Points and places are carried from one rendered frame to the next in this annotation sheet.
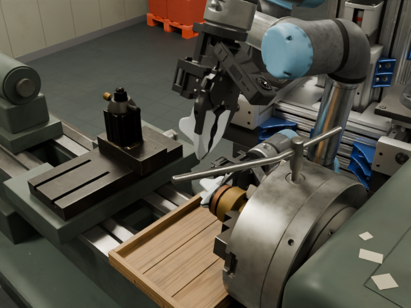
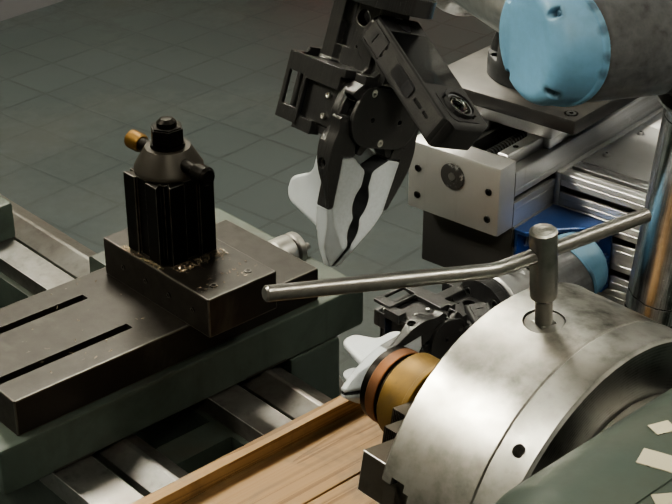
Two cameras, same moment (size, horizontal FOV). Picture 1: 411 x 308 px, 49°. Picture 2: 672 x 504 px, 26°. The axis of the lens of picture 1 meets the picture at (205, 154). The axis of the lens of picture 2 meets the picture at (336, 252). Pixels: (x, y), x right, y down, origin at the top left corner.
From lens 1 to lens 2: 0.39 m
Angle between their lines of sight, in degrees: 6
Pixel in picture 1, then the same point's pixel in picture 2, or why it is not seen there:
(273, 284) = not seen: outside the picture
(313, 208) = (573, 380)
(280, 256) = (495, 482)
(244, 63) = (422, 63)
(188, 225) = (317, 463)
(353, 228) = (642, 415)
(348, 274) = (606, 488)
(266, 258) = (467, 488)
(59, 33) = not seen: outside the picture
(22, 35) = not seen: outside the picture
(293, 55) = (565, 50)
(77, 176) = (53, 332)
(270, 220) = (480, 405)
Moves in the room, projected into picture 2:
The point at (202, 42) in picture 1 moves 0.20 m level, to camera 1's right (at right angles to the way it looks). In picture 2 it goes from (342, 17) to (613, 24)
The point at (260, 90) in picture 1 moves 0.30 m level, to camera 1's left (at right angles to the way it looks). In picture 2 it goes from (448, 116) to (23, 103)
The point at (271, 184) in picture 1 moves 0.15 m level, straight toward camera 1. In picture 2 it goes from (489, 331) to (454, 438)
